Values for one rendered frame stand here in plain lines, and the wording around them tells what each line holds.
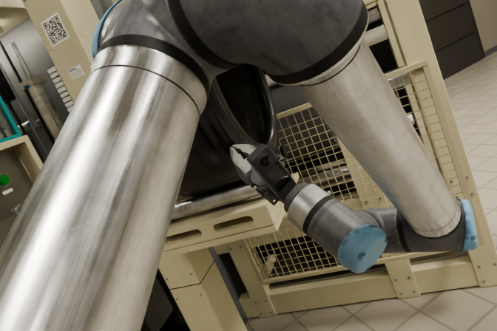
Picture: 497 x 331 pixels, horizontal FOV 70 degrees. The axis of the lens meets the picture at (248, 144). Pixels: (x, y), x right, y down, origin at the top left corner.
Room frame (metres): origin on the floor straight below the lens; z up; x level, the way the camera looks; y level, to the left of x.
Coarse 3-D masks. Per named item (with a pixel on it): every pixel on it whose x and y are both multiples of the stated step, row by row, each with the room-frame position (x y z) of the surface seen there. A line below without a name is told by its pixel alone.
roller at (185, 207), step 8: (240, 184) 0.91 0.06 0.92; (216, 192) 0.94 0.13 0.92; (224, 192) 0.92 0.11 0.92; (232, 192) 0.91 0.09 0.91; (240, 192) 0.90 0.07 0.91; (248, 192) 0.89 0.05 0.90; (256, 192) 0.88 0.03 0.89; (184, 200) 0.99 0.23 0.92; (192, 200) 0.97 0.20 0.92; (200, 200) 0.95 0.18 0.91; (208, 200) 0.94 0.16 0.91; (216, 200) 0.93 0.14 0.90; (224, 200) 0.92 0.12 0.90; (232, 200) 0.91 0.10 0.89; (240, 200) 0.92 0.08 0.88; (176, 208) 0.98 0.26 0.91; (184, 208) 0.97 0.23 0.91; (192, 208) 0.96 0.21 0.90; (200, 208) 0.95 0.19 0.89; (208, 208) 0.95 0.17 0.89; (176, 216) 0.98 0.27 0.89
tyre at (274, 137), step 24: (240, 72) 1.30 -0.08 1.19; (216, 96) 0.82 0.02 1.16; (240, 96) 1.30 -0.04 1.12; (264, 96) 1.19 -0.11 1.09; (216, 120) 0.80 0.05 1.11; (240, 120) 1.29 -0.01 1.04; (264, 120) 1.23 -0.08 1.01; (192, 144) 0.81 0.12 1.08; (216, 144) 0.81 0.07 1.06; (192, 168) 0.85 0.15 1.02; (216, 168) 0.84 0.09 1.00; (192, 192) 0.94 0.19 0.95
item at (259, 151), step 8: (264, 144) 0.68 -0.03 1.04; (256, 152) 0.67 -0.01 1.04; (264, 152) 0.66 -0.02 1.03; (272, 152) 0.67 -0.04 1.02; (248, 160) 0.67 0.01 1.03; (256, 160) 0.66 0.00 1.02; (264, 160) 0.66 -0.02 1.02; (272, 160) 0.67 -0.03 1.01; (256, 168) 0.66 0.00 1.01; (264, 168) 0.67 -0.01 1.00; (272, 168) 0.67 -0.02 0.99; (280, 168) 0.68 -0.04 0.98; (264, 176) 0.67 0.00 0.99; (272, 176) 0.67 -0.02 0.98; (280, 176) 0.68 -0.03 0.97; (288, 176) 0.69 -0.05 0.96; (272, 184) 0.67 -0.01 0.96; (280, 184) 0.68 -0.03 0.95; (288, 184) 0.69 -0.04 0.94; (280, 192) 0.68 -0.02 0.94
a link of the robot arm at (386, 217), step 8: (368, 208) 0.73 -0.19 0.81; (376, 208) 0.69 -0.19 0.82; (384, 208) 0.67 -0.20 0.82; (392, 208) 0.66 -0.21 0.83; (376, 216) 0.64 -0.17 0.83; (384, 216) 0.65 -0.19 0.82; (392, 216) 0.63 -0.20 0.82; (384, 224) 0.64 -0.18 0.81; (392, 224) 0.63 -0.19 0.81; (392, 232) 0.62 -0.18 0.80; (392, 240) 0.62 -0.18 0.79; (392, 248) 0.62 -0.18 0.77; (400, 248) 0.62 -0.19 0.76
